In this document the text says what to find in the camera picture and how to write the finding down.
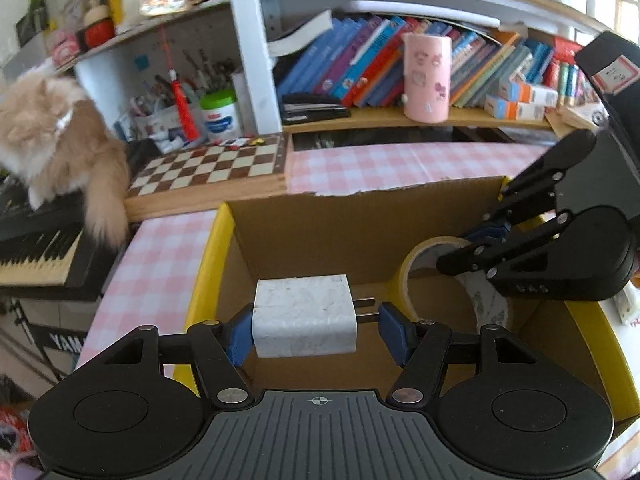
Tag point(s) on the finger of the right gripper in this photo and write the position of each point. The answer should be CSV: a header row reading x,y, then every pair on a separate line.
x,y
532,192
486,254

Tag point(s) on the white green jar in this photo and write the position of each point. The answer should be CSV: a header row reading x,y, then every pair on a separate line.
x,y
221,116

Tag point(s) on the pink cylinder cup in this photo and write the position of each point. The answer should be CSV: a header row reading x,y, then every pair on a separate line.
x,y
427,73

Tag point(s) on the orange white box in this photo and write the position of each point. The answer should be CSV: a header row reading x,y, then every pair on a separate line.
x,y
508,110
523,92

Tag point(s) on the black stapler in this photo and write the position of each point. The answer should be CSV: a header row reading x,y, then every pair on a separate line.
x,y
303,108

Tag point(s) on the orange white box upper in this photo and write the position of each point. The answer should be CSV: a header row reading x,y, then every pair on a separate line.
x,y
523,92

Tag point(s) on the white power adapter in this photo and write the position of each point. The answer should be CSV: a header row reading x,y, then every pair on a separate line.
x,y
300,317

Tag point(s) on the orange white box lower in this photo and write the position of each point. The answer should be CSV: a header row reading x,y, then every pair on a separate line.
x,y
508,110

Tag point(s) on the fluffy orange cat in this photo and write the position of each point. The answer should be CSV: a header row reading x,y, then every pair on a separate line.
x,y
56,142

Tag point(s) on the black keyboard piano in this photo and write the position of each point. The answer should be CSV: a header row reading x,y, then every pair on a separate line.
x,y
47,254

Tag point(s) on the pink checkered tablecloth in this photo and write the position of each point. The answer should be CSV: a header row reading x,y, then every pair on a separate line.
x,y
154,281

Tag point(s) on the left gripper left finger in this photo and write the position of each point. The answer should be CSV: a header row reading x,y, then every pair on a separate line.
x,y
218,350

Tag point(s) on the yellow tape roll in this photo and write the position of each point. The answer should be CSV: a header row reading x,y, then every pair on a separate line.
x,y
480,299

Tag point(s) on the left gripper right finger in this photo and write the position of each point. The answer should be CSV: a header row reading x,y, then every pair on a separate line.
x,y
420,350

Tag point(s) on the row of books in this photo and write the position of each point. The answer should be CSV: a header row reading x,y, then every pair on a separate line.
x,y
360,59

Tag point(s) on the wooden chessboard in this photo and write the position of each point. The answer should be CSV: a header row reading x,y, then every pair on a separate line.
x,y
203,178

